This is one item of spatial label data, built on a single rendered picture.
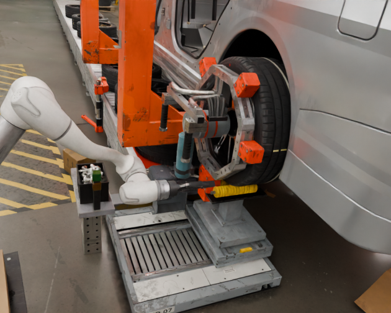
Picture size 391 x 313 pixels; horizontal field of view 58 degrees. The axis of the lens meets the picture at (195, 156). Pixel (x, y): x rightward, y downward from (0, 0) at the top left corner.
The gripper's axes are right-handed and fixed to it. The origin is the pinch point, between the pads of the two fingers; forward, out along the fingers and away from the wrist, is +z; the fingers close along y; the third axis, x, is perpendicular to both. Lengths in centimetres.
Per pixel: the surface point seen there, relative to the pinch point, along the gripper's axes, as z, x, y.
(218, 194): 10.9, -3.6, -12.5
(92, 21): -16, 205, -159
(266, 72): 25, 42, 32
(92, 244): -49, -16, -64
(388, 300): 102, -77, -11
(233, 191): 19.9, -3.3, -12.6
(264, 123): 18.1, 18.3, 30.5
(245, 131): 13.3, 17.9, 21.5
